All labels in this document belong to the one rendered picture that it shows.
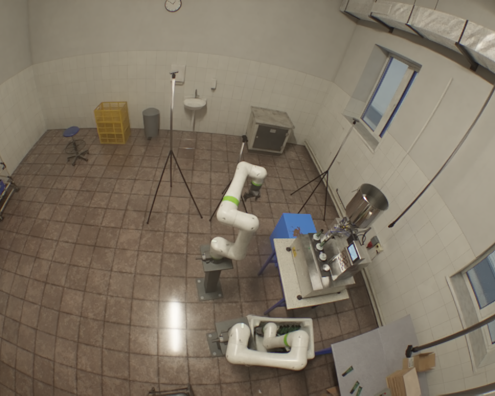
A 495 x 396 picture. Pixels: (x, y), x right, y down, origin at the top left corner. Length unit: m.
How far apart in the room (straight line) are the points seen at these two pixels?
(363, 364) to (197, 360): 1.74
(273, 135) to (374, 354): 4.01
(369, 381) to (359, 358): 0.30
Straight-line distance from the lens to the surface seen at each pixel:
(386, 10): 3.72
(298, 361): 1.50
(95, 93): 5.30
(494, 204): 2.70
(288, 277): 2.21
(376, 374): 2.59
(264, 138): 4.46
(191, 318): 2.68
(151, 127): 4.72
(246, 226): 1.37
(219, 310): 2.72
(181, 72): 4.44
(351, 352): 2.38
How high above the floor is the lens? 2.64
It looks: 46 degrees down
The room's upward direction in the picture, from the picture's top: 18 degrees clockwise
